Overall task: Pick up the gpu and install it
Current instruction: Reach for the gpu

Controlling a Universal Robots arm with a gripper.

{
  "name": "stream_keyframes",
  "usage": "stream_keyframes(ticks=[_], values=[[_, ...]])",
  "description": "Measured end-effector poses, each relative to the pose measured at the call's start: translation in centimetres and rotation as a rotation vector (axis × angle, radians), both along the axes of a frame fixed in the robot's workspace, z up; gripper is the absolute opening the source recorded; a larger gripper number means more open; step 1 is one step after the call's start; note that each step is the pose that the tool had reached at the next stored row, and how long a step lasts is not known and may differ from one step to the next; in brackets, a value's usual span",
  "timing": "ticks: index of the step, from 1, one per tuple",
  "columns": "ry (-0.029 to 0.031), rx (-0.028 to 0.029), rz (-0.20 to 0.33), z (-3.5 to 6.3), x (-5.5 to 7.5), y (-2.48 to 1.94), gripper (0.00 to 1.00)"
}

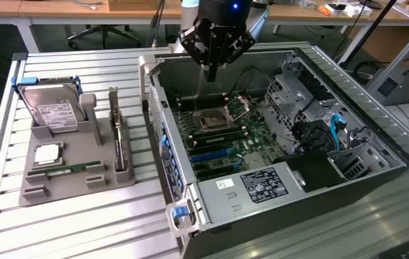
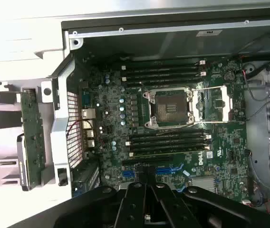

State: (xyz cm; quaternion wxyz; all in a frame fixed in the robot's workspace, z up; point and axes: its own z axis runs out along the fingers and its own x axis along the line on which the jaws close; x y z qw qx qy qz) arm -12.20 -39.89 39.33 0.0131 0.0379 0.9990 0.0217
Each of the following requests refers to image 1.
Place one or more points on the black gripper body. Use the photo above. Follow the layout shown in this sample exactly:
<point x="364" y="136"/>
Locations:
<point x="221" y="13"/>

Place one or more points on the low-profile Nvidia graphics card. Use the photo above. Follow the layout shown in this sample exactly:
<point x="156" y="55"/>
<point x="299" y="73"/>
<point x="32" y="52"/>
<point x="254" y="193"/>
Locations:
<point x="119" y="145"/>

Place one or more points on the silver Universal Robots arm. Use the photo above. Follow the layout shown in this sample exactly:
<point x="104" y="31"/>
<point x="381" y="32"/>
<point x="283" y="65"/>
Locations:
<point x="188" y="16"/>

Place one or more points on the wooden box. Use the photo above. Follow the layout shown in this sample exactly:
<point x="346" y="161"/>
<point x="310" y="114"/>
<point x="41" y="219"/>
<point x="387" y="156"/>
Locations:
<point x="132" y="5"/>

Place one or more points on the thin metal locking lever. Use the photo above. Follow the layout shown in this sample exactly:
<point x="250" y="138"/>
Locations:
<point x="196" y="103"/>

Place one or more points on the perforated metal drive cage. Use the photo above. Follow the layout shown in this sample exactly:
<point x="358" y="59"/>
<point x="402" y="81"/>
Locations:
<point x="290" y="94"/>

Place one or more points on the metal socket cover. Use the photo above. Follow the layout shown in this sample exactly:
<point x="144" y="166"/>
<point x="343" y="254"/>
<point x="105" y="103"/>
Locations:
<point x="236" y="108"/>

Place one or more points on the black office chair base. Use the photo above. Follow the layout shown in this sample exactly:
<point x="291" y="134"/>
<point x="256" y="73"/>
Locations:
<point x="104" y="32"/>

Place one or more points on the small orange item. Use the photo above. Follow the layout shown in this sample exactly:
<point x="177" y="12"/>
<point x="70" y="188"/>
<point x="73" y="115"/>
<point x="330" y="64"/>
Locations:
<point x="324" y="10"/>

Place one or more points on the CPU socket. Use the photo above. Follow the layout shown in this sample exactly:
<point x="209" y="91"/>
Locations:
<point x="211" y="121"/>

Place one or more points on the white device box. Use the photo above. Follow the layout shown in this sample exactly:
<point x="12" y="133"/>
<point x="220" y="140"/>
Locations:
<point x="351" y="10"/>

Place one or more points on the green motherboard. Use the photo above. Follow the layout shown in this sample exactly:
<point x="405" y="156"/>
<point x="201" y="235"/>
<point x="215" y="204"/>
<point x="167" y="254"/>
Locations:
<point x="254" y="135"/>

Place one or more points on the RAM stick with white label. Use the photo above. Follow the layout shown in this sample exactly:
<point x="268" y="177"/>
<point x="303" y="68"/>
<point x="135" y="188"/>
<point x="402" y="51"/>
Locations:
<point x="217" y="138"/>

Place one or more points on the black tripod pole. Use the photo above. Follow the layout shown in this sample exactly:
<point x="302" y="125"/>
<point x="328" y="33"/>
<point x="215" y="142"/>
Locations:
<point x="370" y="29"/>

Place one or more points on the blue expansion slot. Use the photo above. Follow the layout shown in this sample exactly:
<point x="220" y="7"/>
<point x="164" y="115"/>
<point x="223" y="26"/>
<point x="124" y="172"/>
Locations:
<point x="211" y="156"/>

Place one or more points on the silver chipset heatsink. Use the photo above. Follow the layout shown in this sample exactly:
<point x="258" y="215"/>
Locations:
<point x="255" y="160"/>

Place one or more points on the long black expansion slot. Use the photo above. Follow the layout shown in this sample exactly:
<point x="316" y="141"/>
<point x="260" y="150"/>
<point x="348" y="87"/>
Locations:
<point x="212" y="167"/>
<point x="216" y="175"/>

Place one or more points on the hard disk in blue carrier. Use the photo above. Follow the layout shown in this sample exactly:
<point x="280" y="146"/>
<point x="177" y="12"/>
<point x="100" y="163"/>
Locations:
<point x="53" y="113"/>

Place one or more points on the metal disk bay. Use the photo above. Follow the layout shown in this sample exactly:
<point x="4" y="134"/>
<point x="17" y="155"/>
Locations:
<point x="355" y="164"/>

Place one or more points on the silver CPU chip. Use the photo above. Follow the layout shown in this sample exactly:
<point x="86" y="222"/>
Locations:
<point x="45" y="153"/>

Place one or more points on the green RAM stick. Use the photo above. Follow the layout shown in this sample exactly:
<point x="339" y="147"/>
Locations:
<point x="64" y="169"/>

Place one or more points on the grey power supply unit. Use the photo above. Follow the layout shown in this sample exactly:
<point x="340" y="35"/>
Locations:
<point x="225" y="205"/>

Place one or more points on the grey plastic parts rack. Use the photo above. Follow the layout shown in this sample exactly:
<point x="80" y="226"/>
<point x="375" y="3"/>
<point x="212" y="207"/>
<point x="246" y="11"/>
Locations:
<point x="74" y="186"/>

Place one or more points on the blue case release latch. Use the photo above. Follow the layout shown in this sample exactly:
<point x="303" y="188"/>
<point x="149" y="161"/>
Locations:
<point x="179" y="211"/>

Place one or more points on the open black PC case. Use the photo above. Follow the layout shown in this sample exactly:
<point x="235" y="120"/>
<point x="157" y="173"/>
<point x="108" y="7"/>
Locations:
<point x="298" y="226"/>

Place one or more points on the wooden desk with white frame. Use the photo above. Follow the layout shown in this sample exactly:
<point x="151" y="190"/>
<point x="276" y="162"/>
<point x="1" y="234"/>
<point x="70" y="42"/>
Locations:
<point x="45" y="10"/>
<point x="298" y="13"/>

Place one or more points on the aluminium profile frame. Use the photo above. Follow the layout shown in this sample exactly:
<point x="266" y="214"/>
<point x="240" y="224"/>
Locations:
<point x="399" y="55"/>

